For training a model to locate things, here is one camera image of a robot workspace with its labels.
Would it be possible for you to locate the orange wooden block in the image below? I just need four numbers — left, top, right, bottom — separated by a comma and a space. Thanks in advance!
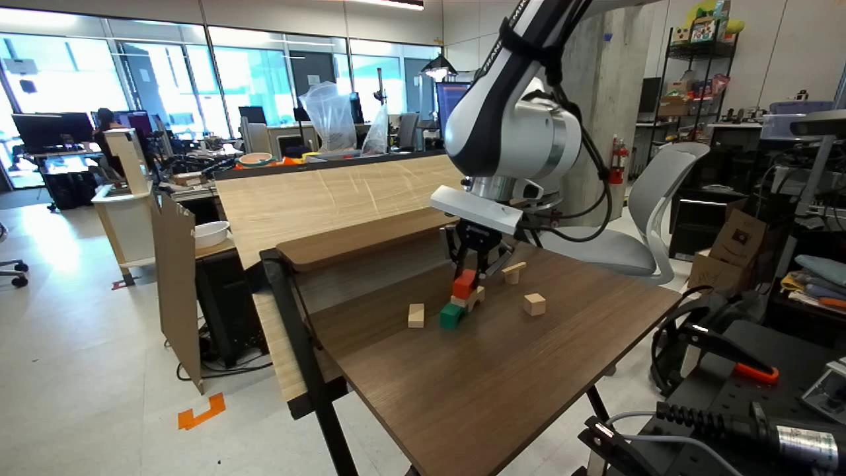
448, 268, 481, 302

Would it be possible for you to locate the cardboard box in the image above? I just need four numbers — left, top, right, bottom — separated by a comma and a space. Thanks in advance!
686, 203, 779, 302

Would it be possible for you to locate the natural wooden T-shaped block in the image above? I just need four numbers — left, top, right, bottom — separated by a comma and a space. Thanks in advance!
500, 260, 528, 289

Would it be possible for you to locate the grey mesh office chair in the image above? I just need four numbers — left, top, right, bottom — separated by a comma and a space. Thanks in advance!
536, 140, 713, 286

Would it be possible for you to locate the dark wooden desk shelf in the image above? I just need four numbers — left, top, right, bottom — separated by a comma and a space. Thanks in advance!
271, 207, 459, 275

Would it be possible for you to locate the blue screen monitor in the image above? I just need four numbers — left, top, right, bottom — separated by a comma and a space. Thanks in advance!
436, 80, 476, 136

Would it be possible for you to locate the clear plastic bag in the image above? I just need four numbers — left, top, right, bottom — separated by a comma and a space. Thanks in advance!
296, 80, 361, 157

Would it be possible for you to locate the black frame wooden desk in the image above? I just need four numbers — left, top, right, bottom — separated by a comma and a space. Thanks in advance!
210, 153, 682, 476

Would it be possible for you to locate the black chair wheel base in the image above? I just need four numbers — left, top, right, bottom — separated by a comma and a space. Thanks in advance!
0, 257, 32, 292

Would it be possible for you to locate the black desk lamp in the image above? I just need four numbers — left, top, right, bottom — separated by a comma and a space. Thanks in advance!
421, 51, 459, 87

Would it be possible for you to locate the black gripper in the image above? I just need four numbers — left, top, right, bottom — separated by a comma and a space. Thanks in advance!
448, 219, 517, 289

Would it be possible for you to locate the leaning brown board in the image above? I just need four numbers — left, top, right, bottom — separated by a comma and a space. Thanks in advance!
144, 187, 202, 394

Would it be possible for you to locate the grey wrist camera bar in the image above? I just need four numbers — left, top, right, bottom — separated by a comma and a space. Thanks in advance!
427, 182, 526, 239

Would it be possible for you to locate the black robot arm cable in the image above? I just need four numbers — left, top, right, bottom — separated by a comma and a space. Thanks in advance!
497, 17, 624, 248

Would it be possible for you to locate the red fire extinguisher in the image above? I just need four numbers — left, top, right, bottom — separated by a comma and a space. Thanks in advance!
608, 133, 632, 190

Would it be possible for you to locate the black computer monitor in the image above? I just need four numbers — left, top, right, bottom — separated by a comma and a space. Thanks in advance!
9, 111, 98, 159

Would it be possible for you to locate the light wooden back panel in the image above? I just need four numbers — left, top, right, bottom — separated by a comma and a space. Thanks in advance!
210, 153, 467, 272

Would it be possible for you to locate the green wooden block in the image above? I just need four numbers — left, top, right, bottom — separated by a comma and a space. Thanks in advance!
436, 302, 467, 334

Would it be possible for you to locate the black perforated robot table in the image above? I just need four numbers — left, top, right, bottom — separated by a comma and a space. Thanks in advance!
636, 313, 846, 476

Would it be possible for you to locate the natural wooden cube block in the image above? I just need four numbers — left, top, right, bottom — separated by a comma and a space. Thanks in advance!
520, 292, 549, 319

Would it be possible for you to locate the black shelf with toys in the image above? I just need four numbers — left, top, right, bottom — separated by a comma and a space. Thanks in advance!
661, 0, 747, 149

